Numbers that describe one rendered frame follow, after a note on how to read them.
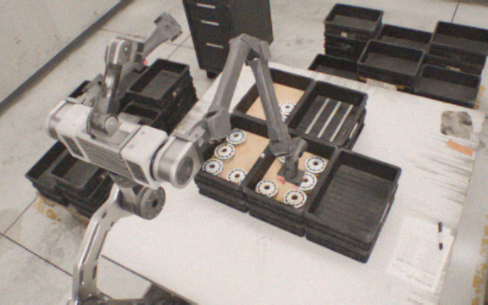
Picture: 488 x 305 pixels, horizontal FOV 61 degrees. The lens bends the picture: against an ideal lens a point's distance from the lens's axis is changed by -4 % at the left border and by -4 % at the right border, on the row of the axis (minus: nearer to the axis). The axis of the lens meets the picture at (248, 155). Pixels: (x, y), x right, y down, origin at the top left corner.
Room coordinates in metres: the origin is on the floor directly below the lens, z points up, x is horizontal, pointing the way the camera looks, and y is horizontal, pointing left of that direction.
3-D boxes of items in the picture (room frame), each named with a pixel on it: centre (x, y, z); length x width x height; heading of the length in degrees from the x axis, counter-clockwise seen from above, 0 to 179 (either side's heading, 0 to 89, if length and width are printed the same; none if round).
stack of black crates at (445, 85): (2.02, -1.41, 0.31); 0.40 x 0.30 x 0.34; 54
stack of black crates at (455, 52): (2.34, -1.65, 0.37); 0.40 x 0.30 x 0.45; 54
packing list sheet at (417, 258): (0.78, -0.66, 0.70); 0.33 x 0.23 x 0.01; 144
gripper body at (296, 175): (1.08, -0.16, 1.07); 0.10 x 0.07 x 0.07; 51
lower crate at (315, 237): (1.02, -0.41, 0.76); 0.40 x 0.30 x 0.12; 141
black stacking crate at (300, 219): (1.21, -0.18, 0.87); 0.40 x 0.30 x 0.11; 141
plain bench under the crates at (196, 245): (1.33, -0.23, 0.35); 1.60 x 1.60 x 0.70; 54
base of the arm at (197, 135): (0.97, 0.16, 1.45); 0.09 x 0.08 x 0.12; 54
